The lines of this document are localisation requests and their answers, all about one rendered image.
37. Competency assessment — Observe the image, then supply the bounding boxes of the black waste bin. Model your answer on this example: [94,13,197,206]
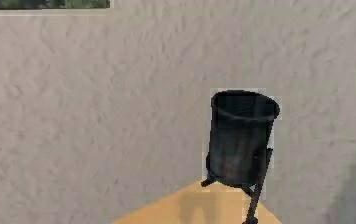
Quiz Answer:
[200,89,282,224]

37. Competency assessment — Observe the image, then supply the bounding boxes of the window with white frame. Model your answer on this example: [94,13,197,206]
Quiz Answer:
[0,0,115,17]

